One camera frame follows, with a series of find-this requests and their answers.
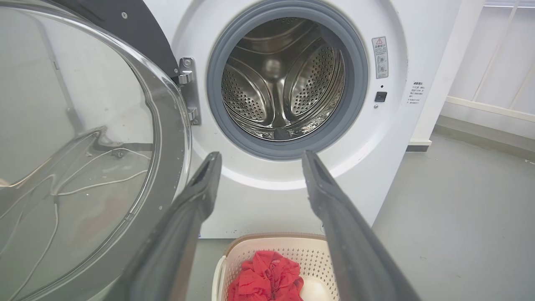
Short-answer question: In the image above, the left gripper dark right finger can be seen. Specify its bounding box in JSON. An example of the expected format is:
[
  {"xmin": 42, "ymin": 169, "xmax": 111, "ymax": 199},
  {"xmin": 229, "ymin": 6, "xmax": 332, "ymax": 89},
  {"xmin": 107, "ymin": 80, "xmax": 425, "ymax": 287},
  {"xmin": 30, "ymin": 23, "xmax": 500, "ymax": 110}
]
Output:
[{"xmin": 301, "ymin": 150, "xmax": 421, "ymax": 301}]

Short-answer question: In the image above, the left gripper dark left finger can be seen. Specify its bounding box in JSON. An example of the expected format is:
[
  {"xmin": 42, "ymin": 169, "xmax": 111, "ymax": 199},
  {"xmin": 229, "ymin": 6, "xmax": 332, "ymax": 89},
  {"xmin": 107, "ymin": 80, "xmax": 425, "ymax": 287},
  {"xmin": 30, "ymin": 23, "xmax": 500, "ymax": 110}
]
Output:
[{"xmin": 102, "ymin": 151, "xmax": 222, "ymax": 301}]

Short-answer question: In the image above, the round black glass washer door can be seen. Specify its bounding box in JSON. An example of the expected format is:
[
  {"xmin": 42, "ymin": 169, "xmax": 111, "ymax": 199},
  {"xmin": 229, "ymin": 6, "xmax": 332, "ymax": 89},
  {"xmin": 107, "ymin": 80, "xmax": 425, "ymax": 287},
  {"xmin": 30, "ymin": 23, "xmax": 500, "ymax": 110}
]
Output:
[{"xmin": 0, "ymin": 0, "xmax": 193, "ymax": 301}]

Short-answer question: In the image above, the white front-load washing machine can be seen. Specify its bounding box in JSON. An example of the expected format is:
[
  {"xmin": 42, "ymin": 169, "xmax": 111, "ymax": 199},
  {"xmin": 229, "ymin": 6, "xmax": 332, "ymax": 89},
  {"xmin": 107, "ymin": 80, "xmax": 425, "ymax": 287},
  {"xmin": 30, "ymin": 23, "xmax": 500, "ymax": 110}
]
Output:
[{"xmin": 142, "ymin": 0, "xmax": 462, "ymax": 240}]

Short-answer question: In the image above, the metal door hinge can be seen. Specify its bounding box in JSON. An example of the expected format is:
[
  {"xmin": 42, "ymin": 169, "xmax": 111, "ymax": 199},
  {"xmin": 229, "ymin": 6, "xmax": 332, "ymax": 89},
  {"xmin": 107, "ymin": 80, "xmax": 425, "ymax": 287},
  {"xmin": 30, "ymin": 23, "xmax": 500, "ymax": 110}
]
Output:
[{"xmin": 174, "ymin": 57, "xmax": 202, "ymax": 126}]

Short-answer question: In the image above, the white plastic laundry basket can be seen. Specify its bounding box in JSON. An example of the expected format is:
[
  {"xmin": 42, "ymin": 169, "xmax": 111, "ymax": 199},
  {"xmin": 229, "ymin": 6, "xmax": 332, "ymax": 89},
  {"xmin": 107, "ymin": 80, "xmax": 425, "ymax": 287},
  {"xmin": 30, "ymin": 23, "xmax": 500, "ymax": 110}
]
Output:
[{"xmin": 211, "ymin": 232, "xmax": 340, "ymax": 301}]

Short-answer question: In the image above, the red garment with white stripes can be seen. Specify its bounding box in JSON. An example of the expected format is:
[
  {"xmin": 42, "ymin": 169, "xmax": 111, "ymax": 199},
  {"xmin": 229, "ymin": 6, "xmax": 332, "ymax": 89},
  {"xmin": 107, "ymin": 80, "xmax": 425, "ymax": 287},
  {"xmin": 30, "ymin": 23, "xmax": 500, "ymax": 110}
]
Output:
[{"xmin": 227, "ymin": 250, "xmax": 305, "ymax": 301}]

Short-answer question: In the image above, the small printed text sticker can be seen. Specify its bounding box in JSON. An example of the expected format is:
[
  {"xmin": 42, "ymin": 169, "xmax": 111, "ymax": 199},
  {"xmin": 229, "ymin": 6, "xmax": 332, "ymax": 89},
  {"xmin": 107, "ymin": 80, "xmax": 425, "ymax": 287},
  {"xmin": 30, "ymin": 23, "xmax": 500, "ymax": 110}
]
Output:
[{"xmin": 407, "ymin": 81, "xmax": 425, "ymax": 105}]

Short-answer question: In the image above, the stainless steel washer drum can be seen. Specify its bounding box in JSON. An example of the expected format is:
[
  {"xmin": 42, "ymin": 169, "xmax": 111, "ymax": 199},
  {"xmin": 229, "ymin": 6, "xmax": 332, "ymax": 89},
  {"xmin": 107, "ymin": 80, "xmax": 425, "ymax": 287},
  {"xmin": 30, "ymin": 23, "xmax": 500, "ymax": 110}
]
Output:
[{"xmin": 221, "ymin": 17, "xmax": 347, "ymax": 142}]

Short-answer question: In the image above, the grey warning label sticker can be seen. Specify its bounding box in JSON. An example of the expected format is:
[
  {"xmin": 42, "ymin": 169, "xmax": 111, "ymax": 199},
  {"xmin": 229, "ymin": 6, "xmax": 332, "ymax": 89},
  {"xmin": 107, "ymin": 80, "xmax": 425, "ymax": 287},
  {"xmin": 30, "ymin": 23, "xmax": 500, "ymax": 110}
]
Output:
[{"xmin": 372, "ymin": 36, "xmax": 389, "ymax": 79}]

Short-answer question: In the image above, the white partition panel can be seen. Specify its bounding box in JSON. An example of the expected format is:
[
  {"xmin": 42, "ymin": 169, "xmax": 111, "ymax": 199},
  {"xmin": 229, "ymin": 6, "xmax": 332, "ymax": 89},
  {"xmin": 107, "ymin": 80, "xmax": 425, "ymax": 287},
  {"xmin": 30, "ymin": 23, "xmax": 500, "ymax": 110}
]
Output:
[{"xmin": 407, "ymin": 0, "xmax": 488, "ymax": 152}]

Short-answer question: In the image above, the white floor cable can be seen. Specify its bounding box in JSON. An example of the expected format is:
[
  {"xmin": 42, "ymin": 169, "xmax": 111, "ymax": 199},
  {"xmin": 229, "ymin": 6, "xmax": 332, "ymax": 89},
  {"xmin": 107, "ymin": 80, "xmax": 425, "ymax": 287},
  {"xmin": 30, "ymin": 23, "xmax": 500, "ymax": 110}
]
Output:
[
  {"xmin": 6, "ymin": 169, "xmax": 149, "ymax": 301},
  {"xmin": 50, "ymin": 147, "xmax": 151, "ymax": 195}
]

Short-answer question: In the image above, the white rail frame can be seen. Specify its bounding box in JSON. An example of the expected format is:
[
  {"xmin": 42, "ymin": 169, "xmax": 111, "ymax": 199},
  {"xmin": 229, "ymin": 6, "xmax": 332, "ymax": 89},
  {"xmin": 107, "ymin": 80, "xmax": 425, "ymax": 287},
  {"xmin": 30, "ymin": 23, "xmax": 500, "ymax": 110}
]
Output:
[{"xmin": 443, "ymin": 0, "xmax": 535, "ymax": 124}]

